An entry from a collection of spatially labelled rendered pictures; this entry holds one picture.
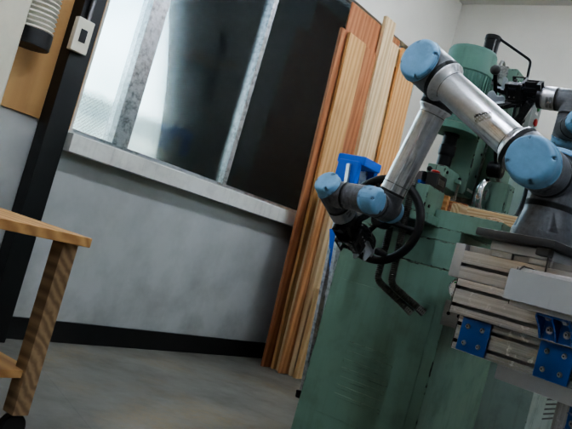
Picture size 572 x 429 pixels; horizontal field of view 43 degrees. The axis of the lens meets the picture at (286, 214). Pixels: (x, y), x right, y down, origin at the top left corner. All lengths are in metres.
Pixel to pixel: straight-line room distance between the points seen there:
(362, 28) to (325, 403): 2.50
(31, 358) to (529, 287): 1.17
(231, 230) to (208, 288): 0.32
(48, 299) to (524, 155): 1.17
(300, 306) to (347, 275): 1.40
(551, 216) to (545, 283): 0.25
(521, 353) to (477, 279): 0.21
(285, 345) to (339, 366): 1.39
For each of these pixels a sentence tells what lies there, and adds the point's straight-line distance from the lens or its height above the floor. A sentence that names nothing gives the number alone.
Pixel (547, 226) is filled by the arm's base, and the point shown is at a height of 0.86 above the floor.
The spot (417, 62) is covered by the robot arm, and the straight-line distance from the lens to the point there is 1.96.
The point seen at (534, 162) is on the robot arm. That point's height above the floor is 0.98.
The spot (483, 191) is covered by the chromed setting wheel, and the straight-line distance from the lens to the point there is 2.69.
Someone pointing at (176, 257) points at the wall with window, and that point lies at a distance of 3.57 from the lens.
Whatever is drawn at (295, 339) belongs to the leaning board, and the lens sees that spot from 3.98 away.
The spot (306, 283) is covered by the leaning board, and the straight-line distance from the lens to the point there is 3.94.
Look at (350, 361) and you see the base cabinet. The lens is 2.53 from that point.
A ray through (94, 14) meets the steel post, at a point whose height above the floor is 1.31.
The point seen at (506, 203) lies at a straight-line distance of 2.74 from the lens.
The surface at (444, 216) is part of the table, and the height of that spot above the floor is 0.88.
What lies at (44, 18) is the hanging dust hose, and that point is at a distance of 2.77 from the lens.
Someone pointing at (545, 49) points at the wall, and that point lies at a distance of 5.28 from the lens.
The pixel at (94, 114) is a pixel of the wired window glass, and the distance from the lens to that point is 3.22.
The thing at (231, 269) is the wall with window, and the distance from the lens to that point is 3.88.
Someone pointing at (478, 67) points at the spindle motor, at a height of 1.43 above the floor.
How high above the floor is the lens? 0.63
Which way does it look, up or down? 3 degrees up
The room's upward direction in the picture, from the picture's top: 16 degrees clockwise
